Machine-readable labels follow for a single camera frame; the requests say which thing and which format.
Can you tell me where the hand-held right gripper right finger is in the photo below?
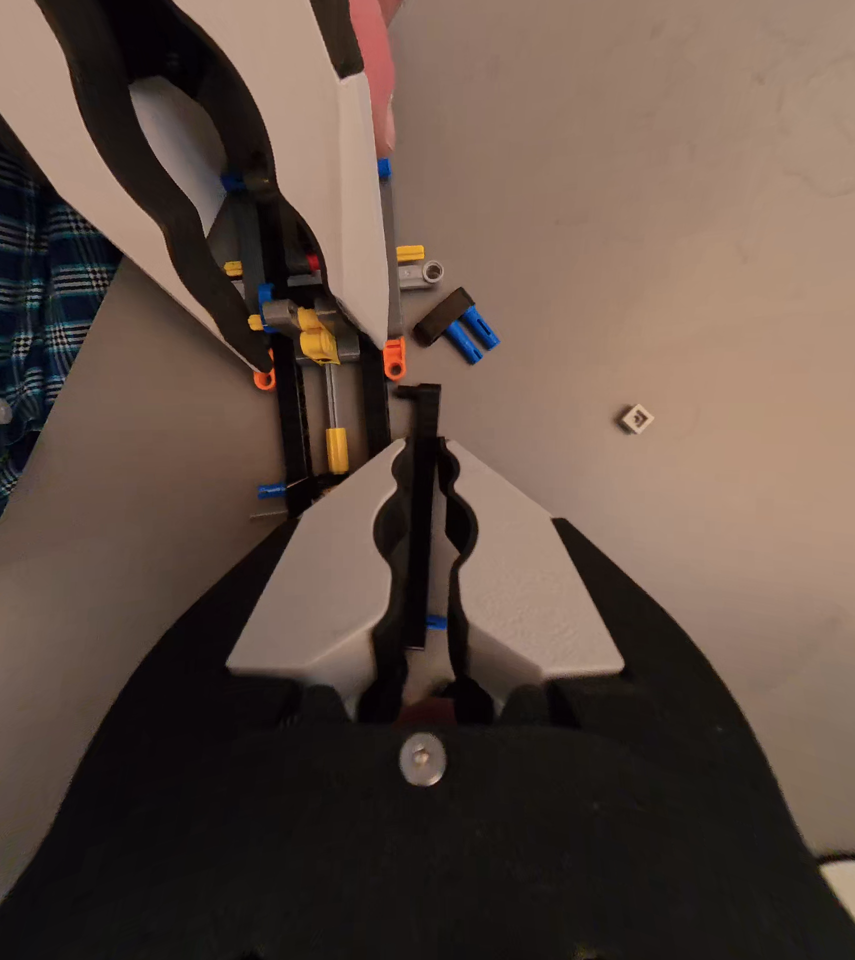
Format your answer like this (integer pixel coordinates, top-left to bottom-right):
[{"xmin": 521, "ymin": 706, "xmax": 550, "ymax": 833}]
[{"xmin": 438, "ymin": 438, "xmax": 626, "ymax": 725}]

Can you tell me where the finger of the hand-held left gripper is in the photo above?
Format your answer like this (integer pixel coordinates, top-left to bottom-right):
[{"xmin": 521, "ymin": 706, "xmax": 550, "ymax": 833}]
[
  {"xmin": 187, "ymin": 0, "xmax": 393, "ymax": 351},
  {"xmin": 0, "ymin": 0, "xmax": 276, "ymax": 374}
]

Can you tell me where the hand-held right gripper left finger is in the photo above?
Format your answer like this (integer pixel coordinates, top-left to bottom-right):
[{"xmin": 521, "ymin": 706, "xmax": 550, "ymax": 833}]
[{"xmin": 225, "ymin": 438, "xmax": 411, "ymax": 725}]

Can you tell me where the long black lego beam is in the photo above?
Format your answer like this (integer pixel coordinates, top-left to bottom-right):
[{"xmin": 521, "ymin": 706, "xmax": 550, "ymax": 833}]
[{"xmin": 393, "ymin": 382, "xmax": 449, "ymax": 651}]

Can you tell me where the multicoloured lego technic assembly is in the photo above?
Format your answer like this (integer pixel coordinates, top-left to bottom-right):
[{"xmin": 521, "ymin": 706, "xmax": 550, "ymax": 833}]
[{"xmin": 219, "ymin": 157, "xmax": 445, "ymax": 520}]

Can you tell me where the black lego beam with blue pins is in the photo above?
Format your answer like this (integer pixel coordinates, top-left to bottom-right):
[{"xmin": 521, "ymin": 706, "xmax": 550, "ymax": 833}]
[{"xmin": 412, "ymin": 287, "xmax": 501, "ymax": 366}]

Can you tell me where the person's left hand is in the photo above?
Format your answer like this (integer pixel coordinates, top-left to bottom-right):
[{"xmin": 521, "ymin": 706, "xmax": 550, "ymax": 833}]
[{"xmin": 354, "ymin": 0, "xmax": 406, "ymax": 156}]

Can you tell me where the blue plaid shirt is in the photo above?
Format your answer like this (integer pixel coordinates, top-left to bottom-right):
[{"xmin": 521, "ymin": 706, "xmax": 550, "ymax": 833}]
[{"xmin": 0, "ymin": 97, "xmax": 125, "ymax": 624}]

